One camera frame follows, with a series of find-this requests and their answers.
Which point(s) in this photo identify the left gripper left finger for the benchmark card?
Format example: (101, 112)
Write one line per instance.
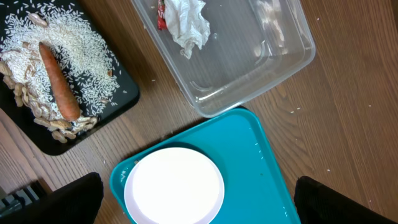
(75, 203)

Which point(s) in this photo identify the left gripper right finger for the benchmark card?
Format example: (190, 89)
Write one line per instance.
(318, 204)

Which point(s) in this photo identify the large pink round plate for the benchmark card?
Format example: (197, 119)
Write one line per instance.
(174, 185)

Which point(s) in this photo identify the orange carrot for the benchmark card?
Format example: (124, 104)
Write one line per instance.
(64, 98)

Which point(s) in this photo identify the white rice pile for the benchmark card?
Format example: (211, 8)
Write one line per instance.
(81, 53)

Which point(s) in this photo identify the red snack wrapper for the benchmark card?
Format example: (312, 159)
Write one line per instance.
(161, 23)

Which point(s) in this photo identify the white paper napkin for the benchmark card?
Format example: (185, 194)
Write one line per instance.
(186, 24)

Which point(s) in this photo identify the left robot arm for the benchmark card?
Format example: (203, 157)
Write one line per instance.
(14, 202)

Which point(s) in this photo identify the black rectangular waste tray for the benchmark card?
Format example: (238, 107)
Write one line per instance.
(123, 99)

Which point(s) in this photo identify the clear plastic waste bin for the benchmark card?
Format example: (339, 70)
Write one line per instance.
(253, 46)

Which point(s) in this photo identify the teal plastic serving tray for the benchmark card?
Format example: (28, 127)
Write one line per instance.
(235, 141)

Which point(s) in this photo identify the peanut shells pile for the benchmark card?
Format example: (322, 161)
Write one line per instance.
(45, 115)

